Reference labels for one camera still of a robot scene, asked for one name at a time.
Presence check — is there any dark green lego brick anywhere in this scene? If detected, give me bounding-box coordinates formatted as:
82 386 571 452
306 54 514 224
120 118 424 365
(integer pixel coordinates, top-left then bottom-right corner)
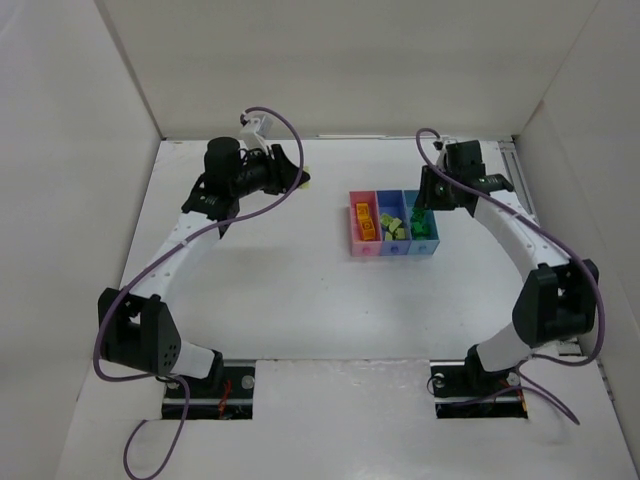
410 209 426 223

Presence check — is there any dark green wedge lego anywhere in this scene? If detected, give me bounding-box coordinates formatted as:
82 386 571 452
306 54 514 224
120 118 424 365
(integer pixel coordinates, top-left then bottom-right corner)
411 223 430 240

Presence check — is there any light yellow lego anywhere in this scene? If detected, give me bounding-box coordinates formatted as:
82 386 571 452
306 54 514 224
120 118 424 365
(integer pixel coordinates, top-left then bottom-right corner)
385 218 406 241

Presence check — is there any lime yellow lego brick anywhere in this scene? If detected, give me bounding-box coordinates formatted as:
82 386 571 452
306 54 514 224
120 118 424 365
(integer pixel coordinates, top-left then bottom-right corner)
380 213 393 227

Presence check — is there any orange rounded lego brick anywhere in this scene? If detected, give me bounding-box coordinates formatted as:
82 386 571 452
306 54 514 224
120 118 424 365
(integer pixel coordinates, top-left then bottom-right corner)
358 218 376 241

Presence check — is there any orange striped lego brick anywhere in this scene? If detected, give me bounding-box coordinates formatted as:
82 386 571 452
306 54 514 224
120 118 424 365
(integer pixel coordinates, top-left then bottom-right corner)
355 202 371 220

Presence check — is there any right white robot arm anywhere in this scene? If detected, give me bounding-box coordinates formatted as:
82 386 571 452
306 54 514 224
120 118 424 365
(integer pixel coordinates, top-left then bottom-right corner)
415 139 604 385

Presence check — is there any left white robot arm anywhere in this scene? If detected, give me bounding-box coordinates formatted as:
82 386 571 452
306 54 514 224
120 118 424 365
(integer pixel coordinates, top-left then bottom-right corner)
93 137 310 385

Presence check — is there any purple plastic bin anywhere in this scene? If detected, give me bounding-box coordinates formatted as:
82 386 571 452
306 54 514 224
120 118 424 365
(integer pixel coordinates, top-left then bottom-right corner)
376 190 411 256

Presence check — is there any light blue plastic bin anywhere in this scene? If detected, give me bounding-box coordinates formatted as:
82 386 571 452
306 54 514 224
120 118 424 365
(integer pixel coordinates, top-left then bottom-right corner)
402 190 440 256

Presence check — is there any pink plastic bin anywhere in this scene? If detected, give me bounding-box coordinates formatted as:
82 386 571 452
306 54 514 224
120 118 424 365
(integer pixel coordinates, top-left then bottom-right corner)
349 190 382 257

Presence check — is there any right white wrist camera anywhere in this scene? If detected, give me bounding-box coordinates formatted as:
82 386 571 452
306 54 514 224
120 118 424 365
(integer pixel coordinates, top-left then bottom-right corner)
432 137 457 151

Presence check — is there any aluminium rail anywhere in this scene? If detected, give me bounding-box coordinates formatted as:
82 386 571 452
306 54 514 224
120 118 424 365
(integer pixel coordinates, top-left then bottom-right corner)
492 141 588 350

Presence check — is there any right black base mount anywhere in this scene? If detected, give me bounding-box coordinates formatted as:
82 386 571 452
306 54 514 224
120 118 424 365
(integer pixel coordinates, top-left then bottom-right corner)
427 359 528 420

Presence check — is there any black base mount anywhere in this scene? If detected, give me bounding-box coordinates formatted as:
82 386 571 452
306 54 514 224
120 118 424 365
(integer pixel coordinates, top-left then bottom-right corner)
156 360 256 420
427 359 528 420

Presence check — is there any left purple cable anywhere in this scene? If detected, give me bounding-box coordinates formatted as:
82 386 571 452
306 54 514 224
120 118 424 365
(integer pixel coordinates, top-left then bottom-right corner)
93 105 305 480

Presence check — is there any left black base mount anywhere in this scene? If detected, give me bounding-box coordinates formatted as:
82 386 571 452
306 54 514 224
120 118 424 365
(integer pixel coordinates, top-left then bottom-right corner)
156 360 256 420

